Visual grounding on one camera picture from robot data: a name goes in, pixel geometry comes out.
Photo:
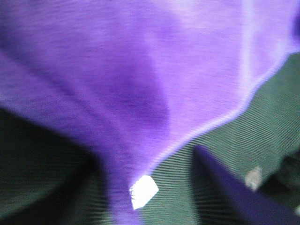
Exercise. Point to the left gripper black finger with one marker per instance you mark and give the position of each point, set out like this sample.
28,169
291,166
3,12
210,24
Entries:
255,208

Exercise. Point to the purple microfiber towel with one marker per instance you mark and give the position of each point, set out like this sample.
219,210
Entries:
131,81

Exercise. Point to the white towel label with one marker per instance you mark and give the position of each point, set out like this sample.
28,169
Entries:
143,191

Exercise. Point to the dark grey table cloth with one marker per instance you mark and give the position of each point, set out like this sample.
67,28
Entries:
46,180

